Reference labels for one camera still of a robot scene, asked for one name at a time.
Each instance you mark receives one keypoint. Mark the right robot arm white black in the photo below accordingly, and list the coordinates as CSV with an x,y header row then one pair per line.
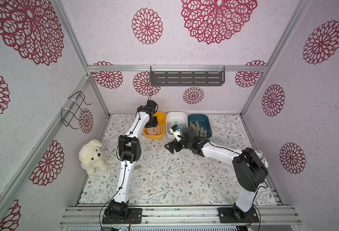
x,y
250,166

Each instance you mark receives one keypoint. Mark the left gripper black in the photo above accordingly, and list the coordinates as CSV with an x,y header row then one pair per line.
x,y
155,124

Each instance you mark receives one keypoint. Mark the grey wall shelf rack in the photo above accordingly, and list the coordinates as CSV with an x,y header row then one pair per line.
x,y
187,78

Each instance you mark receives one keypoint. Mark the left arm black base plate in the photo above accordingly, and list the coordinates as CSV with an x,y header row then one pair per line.
x,y
121,213

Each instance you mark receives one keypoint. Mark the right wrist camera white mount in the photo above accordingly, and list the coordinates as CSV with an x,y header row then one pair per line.
x,y
177,132

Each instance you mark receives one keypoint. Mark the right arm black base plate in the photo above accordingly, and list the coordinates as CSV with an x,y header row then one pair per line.
x,y
235,215

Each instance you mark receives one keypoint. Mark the yellow plastic storage box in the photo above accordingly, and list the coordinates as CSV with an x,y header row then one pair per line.
x,y
161,117

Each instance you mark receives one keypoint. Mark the floral patterned table mat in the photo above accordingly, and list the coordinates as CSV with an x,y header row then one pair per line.
x,y
161,177

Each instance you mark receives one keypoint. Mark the white plush teddy bear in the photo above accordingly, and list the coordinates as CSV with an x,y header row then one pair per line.
x,y
92,156

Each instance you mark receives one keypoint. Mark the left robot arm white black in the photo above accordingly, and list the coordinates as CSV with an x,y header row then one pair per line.
x,y
128,153

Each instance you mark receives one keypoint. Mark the white twin-bell alarm clock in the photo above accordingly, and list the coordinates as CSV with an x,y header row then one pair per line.
x,y
262,158

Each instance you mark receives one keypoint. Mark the aluminium front rail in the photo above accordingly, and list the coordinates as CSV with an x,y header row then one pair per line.
x,y
185,216

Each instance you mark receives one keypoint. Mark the black wire wall rack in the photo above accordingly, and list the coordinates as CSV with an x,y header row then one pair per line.
x,y
68,114

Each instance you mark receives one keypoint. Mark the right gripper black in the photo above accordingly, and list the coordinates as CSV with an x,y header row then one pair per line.
x,y
178,144

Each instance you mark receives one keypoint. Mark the dark teal storage box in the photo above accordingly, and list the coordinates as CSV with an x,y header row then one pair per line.
x,y
203,122

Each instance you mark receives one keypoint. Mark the white plastic storage box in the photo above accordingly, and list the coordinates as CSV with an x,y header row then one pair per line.
x,y
173,118

